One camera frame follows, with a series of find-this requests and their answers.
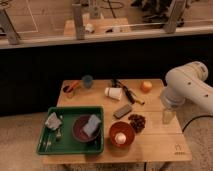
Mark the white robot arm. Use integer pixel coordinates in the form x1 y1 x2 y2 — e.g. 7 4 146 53
160 61 213 124

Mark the orange bowl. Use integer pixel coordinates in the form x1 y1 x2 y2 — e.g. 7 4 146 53
109 121 135 148

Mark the purple bowl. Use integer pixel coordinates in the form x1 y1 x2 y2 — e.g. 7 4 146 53
72 115 102 143

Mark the bunch of dark grapes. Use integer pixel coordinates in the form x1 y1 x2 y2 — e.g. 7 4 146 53
128 114 146 133

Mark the orange fruit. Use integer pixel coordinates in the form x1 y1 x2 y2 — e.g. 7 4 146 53
141 81 152 93

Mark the grey rectangular block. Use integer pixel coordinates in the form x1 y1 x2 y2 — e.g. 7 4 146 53
113 104 132 119

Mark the white egg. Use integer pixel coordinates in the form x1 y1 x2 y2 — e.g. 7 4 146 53
115 133 126 144

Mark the white paper cup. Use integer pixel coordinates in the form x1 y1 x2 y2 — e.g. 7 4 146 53
105 87 122 100

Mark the blue sponge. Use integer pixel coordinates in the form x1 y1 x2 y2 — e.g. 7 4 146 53
83 115 101 137

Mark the blue cup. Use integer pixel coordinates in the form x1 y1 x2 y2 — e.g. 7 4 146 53
82 75 93 89

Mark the green plastic tray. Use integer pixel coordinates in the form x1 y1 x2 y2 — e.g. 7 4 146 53
37 106 104 155

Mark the metal spoon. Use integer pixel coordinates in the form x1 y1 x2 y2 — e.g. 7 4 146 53
56 115 63 141

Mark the wooden background table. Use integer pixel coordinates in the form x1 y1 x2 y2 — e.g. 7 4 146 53
64 18 131 36

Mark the metal fork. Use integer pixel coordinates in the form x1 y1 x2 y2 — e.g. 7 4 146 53
43 134 51 148

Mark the black handled tool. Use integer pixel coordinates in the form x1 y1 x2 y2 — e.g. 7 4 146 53
111 79 145 105

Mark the black cable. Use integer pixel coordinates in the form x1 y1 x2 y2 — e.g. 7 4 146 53
181 115 213 133

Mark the right grey metal post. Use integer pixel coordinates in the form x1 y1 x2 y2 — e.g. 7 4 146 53
164 0 185 34

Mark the grey metal post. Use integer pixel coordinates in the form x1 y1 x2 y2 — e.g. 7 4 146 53
164 0 185 34
0 9 19 45
72 4 85 40

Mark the middle grey metal post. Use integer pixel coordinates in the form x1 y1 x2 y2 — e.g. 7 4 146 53
72 4 85 40

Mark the left grey metal post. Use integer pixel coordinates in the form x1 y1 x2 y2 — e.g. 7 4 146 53
0 9 19 45

